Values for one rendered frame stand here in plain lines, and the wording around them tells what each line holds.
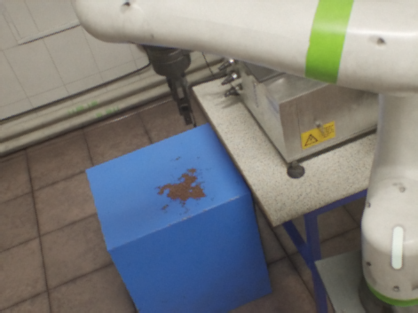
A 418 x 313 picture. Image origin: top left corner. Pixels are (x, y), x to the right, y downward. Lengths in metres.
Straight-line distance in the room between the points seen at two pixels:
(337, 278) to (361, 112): 0.60
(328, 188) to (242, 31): 0.95
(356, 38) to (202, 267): 1.44
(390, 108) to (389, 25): 0.30
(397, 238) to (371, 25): 0.41
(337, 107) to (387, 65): 0.89
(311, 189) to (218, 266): 0.59
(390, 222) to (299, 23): 0.43
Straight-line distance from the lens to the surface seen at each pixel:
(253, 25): 0.80
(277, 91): 1.59
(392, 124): 1.08
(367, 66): 0.78
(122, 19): 0.85
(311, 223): 1.69
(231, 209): 1.92
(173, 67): 1.07
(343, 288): 1.27
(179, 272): 2.07
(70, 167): 3.19
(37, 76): 3.21
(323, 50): 0.78
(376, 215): 1.07
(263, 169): 1.75
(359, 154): 1.77
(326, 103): 1.63
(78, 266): 2.70
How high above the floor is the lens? 1.99
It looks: 42 degrees down
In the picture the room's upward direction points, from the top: 15 degrees counter-clockwise
